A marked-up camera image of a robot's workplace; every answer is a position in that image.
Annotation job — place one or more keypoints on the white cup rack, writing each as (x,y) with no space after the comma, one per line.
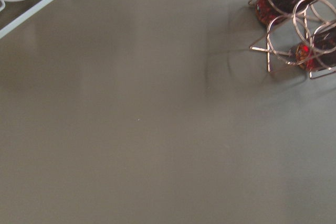
(14,14)

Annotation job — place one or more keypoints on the copper wire bottle basket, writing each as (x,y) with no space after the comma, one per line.
(280,40)

